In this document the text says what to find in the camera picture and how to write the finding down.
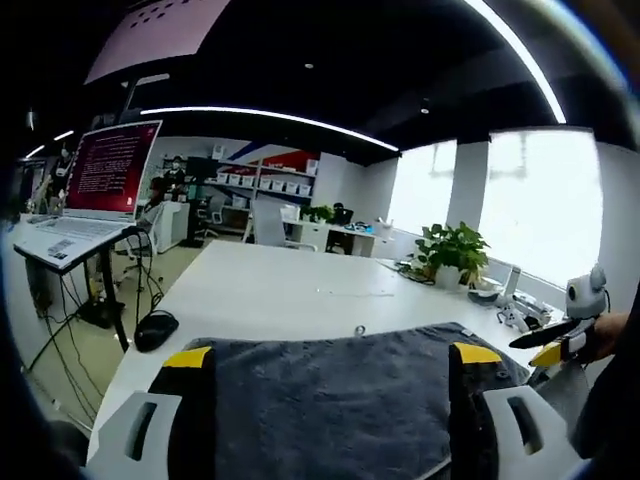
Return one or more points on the grey towel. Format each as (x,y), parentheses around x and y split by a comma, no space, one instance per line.
(325,400)

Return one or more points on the person's right hand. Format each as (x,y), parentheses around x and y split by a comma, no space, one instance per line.
(612,335)

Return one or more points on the white spare gripper device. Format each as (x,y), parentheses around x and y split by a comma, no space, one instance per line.
(512,317)

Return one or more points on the white upright box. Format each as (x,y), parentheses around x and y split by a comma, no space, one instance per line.
(511,282)

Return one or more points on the person's dark clothing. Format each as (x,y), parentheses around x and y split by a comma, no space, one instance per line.
(610,410)

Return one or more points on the dark round dish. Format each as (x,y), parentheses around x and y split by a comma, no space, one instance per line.
(484,295)

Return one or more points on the black computer mouse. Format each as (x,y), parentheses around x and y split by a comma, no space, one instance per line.
(156,331)

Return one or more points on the green potted plant white pot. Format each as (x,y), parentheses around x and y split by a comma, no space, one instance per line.
(452,250)

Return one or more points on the white office desk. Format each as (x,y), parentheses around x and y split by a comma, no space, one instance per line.
(325,237)

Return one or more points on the small green plant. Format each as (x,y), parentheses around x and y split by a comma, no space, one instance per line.
(316,214)

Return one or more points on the curved ceiling light strip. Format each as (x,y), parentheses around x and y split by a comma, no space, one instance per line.
(275,117)
(530,55)

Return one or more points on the black monitor on stand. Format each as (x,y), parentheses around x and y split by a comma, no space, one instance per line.
(202,166)

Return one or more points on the white laptop red screen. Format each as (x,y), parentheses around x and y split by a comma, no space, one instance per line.
(105,165)

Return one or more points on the large pink overhead screen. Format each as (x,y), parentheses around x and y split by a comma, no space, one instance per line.
(160,35)

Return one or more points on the black frame laptop stand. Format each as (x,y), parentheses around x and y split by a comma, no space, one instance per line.
(107,280)

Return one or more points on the wall shelf of white boxes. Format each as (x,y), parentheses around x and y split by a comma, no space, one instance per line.
(270,182)

